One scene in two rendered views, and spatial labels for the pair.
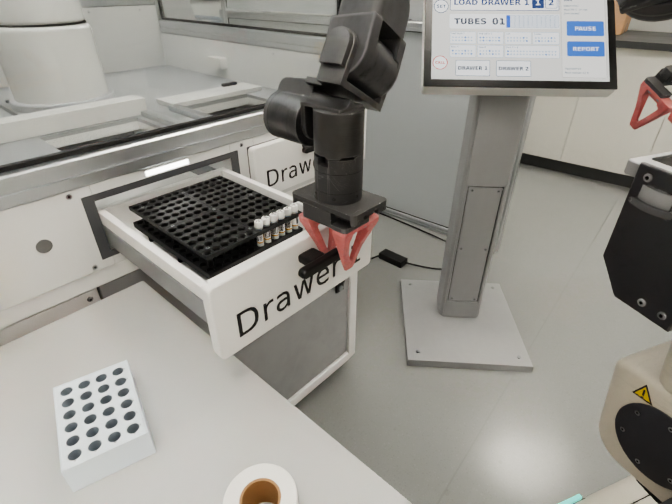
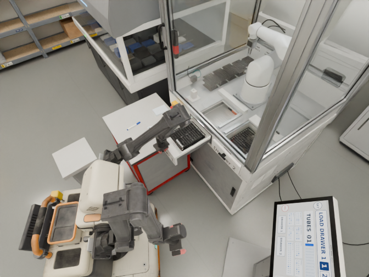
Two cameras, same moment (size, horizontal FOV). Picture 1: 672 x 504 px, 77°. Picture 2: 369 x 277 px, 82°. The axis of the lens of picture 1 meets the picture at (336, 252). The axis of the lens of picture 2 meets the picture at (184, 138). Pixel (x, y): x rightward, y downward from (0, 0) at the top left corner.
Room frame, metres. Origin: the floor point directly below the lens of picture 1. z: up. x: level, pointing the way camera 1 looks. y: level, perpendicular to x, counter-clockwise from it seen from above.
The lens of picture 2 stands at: (0.87, -0.79, 2.20)
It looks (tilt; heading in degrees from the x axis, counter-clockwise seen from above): 53 degrees down; 106
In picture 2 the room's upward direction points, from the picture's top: 3 degrees counter-clockwise
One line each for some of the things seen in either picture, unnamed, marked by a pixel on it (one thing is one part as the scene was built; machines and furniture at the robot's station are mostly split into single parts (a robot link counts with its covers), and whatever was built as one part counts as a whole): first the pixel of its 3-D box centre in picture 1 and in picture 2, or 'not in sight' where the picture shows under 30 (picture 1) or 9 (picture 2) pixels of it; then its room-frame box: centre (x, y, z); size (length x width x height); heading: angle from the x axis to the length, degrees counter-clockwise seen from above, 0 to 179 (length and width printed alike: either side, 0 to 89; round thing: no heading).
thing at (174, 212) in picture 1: (217, 226); (187, 136); (0.61, 0.20, 0.87); 0.22 x 0.18 x 0.06; 48
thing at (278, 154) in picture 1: (303, 156); (225, 155); (0.92, 0.07, 0.87); 0.29 x 0.02 x 0.11; 138
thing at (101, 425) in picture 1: (103, 419); not in sight; (0.31, 0.27, 0.78); 0.12 x 0.08 x 0.04; 33
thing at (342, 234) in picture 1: (340, 234); not in sight; (0.47, -0.01, 0.94); 0.07 x 0.07 x 0.09; 48
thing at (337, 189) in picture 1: (338, 181); (161, 143); (0.47, 0.00, 1.01); 0.10 x 0.07 x 0.07; 48
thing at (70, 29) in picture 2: not in sight; (74, 26); (-2.27, 2.83, 0.28); 0.41 x 0.32 x 0.28; 51
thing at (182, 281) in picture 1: (214, 227); (188, 136); (0.62, 0.20, 0.86); 0.40 x 0.26 x 0.06; 48
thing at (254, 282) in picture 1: (301, 271); (165, 148); (0.48, 0.05, 0.87); 0.29 x 0.02 x 0.11; 138
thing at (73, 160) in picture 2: not in sight; (91, 177); (-0.27, -0.11, 0.38); 0.30 x 0.30 x 0.76; 51
